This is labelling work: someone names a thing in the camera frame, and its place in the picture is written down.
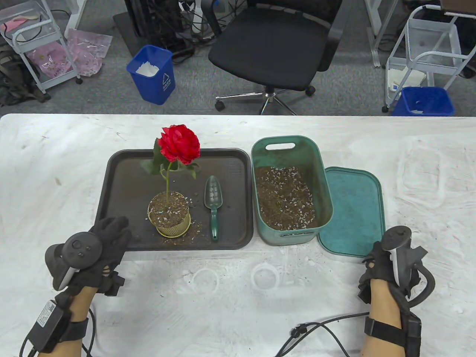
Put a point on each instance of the white grey hand controller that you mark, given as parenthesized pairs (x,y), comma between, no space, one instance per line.
(398,245)

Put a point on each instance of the white box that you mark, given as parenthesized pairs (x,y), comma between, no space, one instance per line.
(403,78)

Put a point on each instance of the pink paper piece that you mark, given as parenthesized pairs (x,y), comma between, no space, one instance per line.
(11,25)

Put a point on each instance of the white desk leg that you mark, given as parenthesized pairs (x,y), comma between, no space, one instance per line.
(373,29)

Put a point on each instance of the person's right hand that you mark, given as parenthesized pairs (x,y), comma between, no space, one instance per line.
(379,264)

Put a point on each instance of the person's left hand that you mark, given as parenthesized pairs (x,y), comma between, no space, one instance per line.
(111,245)

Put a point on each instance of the red artificial rose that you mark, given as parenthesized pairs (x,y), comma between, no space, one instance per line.
(180,143)

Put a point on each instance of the dark brown plastic tray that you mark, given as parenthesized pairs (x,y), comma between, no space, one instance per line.
(230,167)

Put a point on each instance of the pink plastic bag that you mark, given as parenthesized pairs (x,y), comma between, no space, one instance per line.
(89,48)
(50,59)

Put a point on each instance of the person's left forearm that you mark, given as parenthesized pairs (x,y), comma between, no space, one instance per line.
(80,305)

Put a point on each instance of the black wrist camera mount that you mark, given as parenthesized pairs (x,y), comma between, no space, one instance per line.
(113,284)

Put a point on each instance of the white trolley with clear trays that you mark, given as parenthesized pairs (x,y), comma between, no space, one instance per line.
(37,9)

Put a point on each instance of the blue bin with white symbol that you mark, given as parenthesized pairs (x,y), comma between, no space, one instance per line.
(154,89)

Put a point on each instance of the white power strip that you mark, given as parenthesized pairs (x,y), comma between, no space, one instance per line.
(193,15)

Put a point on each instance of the dark grey hand controller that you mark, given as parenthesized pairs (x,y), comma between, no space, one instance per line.
(80,249)

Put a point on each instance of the dark green bag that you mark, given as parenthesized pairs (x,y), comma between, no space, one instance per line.
(15,85)

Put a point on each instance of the black computer tower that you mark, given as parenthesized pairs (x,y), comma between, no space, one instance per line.
(156,18)

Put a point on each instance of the white mesh basket trolley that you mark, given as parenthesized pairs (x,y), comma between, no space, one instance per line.
(431,37)

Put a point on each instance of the black office chair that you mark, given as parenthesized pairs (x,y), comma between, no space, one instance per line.
(267,48)

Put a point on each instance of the plain blue plastic bin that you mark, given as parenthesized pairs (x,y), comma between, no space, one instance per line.
(424,100)

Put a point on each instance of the yellow ribbed flower pot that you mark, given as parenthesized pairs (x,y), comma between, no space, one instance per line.
(173,230)

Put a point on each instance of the green garden trowel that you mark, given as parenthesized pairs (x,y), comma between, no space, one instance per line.
(213,195)

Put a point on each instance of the white crumpled paper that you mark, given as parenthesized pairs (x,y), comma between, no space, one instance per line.
(147,69)

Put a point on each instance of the teal plastic box lid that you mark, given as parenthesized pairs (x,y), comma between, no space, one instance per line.
(357,208)

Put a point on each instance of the teal plastic storage box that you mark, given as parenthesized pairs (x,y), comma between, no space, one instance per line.
(319,163)

